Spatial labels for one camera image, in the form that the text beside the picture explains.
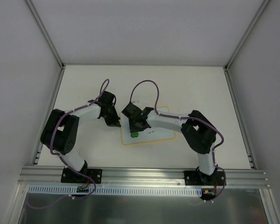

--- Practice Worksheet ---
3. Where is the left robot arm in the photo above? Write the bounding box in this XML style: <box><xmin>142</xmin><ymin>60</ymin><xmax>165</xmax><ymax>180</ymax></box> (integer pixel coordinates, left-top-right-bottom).
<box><xmin>40</xmin><ymin>91</ymin><xmax>121</xmax><ymax>183</ymax></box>

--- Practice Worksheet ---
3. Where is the white slotted cable duct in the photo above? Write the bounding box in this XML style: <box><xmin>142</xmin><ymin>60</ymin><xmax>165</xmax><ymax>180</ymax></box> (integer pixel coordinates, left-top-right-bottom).
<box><xmin>28</xmin><ymin>185</ymin><xmax>202</xmax><ymax>197</ymax></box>

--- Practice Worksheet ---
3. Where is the green whiteboard eraser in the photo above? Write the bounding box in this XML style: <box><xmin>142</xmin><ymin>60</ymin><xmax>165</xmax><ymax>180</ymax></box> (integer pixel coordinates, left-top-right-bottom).
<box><xmin>130</xmin><ymin>132</ymin><xmax>139</xmax><ymax>138</ymax></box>

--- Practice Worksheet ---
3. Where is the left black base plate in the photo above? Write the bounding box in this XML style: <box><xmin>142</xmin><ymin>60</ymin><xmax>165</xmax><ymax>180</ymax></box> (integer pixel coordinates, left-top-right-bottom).
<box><xmin>61</xmin><ymin>168</ymin><xmax>103</xmax><ymax>184</ymax></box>

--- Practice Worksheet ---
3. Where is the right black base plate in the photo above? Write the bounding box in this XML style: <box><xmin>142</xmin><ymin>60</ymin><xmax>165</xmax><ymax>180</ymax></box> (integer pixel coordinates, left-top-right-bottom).
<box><xmin>183</xmin><ymin>170</ymin><xmax>226</xmax><ymax>186</ymax></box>

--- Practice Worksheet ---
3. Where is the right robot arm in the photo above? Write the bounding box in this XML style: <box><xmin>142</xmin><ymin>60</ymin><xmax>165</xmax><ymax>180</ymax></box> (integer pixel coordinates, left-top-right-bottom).
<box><xmin>122</xmin><ymin>103</ymin><xmax>217</xmax><ymax>185</ymax></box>

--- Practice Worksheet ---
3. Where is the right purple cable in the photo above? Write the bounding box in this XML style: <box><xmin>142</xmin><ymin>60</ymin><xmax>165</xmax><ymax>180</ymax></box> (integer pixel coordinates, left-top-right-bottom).
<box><xmin>130</xmin><ymin>80</ymin><xmax>226</xmax><ymax>203</ymax></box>

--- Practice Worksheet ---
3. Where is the yellow framed small whiteboard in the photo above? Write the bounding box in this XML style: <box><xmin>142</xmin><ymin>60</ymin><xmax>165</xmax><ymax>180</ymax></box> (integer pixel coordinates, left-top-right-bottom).
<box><xmin>119</xmin><ymin>113</ymin><xmax>176</xmax><ymax>146</ymax></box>

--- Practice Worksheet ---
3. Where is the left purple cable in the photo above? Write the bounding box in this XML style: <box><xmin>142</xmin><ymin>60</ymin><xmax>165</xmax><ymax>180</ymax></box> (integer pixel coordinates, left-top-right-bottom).
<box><xmin>25</xmin><ymin>79</ymin><xmax>111</xmax><ymax>209</ymax></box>

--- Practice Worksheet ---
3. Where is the aluminium mounting rail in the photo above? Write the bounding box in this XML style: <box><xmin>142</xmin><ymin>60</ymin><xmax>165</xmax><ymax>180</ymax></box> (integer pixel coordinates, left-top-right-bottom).
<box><xmin>18</xmin><ymin>166</ymin><xmax>271</xmax><ymax>189</ymax></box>

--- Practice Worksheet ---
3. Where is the purple cable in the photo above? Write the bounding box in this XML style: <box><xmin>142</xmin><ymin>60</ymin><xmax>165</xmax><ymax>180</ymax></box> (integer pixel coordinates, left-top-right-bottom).
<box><xmin>130</xmin><ymin>80</ymin><xmax>226</xmax><ymax>203</ymax></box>
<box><xmin>25</xmin><ymin>79</ymin><xmax>111</xmax><ymax>209</ymax></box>

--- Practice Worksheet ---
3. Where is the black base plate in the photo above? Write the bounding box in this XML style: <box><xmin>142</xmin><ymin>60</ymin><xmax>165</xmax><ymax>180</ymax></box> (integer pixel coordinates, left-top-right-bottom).
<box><xmin>183</xmin><ymin>170</ymin><xmax>226</xmax><ymax>186</ymax></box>
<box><xmin>61</xmin><ymin>168</ymin><xmax>103</xmax><ymax>184</ymax></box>

